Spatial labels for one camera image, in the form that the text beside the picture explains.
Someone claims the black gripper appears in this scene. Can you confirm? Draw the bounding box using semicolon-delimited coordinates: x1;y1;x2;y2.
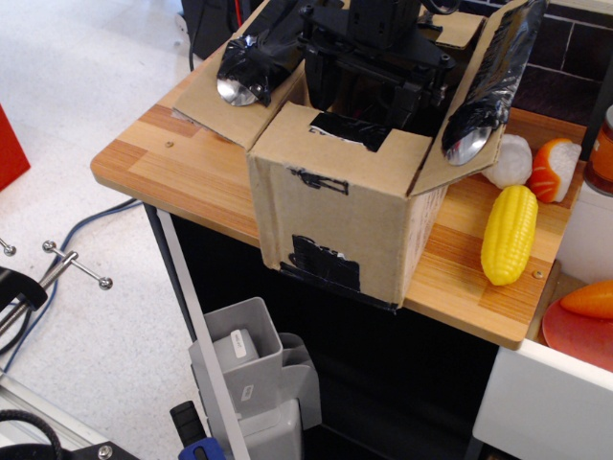
301;1;455;128

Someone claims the brown cardboard box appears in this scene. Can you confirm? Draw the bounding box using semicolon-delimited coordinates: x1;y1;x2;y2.
170;0;550;311

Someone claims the taped metal spoon left flap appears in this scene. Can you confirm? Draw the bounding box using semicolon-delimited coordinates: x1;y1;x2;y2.
216;1;309;106

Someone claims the taped metal spoon flap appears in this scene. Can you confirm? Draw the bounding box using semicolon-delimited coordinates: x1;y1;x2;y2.
216;1;309;106
442;0;548;166

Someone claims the taped metal spoon right flap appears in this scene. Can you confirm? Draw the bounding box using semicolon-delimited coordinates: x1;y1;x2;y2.
442;0;548;166

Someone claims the white toy rice ball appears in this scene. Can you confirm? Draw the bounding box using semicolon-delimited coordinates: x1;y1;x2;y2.
482;134;533;189

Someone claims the yellow toy corn cob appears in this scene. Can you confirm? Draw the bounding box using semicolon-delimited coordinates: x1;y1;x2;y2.
481;185;538;286

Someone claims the salmon sushi toy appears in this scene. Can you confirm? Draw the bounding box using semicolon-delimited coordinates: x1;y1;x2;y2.
528;138;581;203

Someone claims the orange labelled can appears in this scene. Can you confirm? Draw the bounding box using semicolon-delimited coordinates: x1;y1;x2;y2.
584;105;613;196

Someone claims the orange toy carrot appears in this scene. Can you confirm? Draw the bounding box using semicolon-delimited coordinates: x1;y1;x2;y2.
560;280;612;319

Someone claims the grey plastic bin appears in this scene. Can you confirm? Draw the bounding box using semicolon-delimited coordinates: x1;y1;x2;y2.
190;297;322;459

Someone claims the red plate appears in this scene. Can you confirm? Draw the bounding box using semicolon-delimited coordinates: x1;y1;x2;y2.
541;300;612;372

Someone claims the red box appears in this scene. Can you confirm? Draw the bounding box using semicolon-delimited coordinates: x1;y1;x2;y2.
0;107;31;191

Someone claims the white sink cabinet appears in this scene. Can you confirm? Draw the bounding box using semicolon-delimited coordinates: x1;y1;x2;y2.
467;186;612;459

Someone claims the blue floor cable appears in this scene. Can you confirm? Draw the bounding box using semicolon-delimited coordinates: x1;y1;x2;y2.
0;197;145;375

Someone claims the blue black tool handle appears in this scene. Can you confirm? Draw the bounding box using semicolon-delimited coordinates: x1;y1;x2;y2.
170;401;226;460

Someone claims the metal clamp with handle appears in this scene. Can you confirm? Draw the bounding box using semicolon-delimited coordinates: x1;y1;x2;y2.
1;232;114;355

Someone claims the black braided cable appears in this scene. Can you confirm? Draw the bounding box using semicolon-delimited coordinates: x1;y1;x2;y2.
0;407;66;460

